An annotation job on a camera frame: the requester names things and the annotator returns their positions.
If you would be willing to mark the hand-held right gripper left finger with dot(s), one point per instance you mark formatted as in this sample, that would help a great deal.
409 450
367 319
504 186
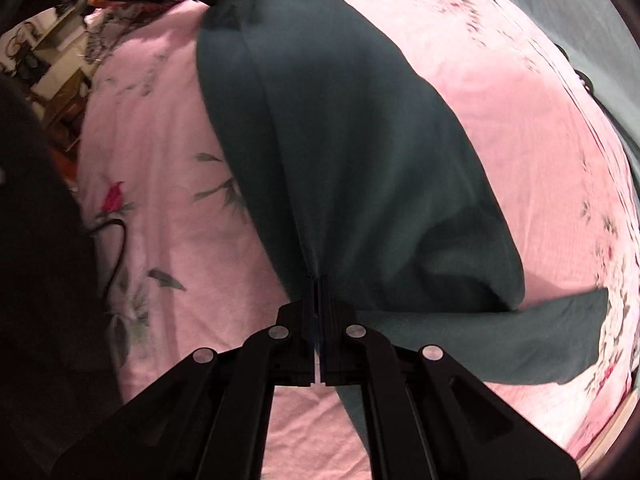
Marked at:
299 340

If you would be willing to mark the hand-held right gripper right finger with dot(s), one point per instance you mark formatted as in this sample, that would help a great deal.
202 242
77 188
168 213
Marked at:
341 340

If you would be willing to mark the dark green pants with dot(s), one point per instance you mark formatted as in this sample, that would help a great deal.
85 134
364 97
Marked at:
350 160

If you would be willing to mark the pink floral bedsheet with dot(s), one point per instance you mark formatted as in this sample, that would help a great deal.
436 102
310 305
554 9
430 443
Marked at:
150 135

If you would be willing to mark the wooden display cabinet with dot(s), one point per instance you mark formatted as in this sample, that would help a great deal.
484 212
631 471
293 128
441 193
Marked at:
55 80

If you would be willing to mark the person's dark clothing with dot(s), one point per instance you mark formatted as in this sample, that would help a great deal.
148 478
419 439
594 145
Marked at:
40 260

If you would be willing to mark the teal patterned blanket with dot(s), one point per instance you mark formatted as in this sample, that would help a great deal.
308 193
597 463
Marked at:
590 25

